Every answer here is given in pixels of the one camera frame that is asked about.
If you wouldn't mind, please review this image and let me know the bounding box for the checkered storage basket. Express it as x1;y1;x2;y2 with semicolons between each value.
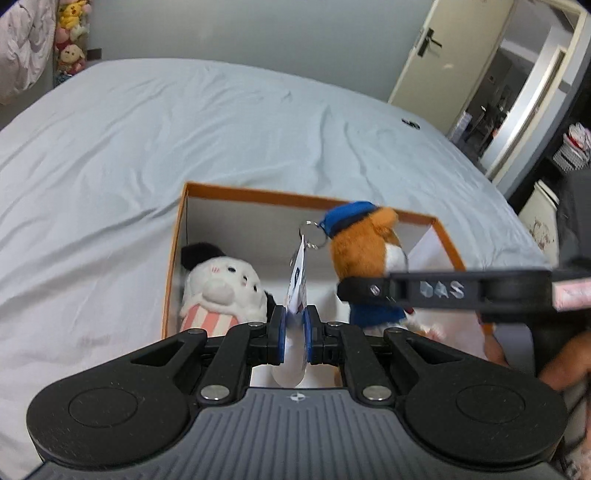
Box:
551;124;591;174

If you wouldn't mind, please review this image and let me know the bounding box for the person's right hand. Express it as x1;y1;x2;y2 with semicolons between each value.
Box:
538;331;591;393

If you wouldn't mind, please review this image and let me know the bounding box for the dark door handle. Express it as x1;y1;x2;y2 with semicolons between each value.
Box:
416;28;443;57

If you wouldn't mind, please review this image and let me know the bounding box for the white floral cabinet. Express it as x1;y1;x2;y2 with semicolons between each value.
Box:
517;180;561;259

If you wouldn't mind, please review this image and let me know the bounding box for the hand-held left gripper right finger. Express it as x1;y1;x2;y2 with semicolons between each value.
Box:
302;305;467;404

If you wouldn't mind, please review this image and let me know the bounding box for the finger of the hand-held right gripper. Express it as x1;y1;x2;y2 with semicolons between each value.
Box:
337;269;555;311

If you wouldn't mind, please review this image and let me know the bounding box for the beige door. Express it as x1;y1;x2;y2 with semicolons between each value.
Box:
388;0;515;134

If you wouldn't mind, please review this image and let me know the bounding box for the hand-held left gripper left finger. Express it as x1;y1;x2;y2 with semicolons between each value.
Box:
121;305;288;404

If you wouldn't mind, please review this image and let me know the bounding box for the tube of small plush toys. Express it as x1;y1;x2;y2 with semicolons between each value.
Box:
54;0;93;77

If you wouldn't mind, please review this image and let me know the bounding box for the fox plush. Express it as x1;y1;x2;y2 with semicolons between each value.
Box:
272;200;446;388

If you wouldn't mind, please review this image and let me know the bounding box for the pink duvet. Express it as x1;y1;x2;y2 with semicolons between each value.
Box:
0;0;58;100

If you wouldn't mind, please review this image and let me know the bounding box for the white plush with striped body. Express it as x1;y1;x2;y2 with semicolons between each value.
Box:
179;242;269;335

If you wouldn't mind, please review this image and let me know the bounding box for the orange cardboard box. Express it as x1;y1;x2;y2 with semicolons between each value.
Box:
161;181;488;388

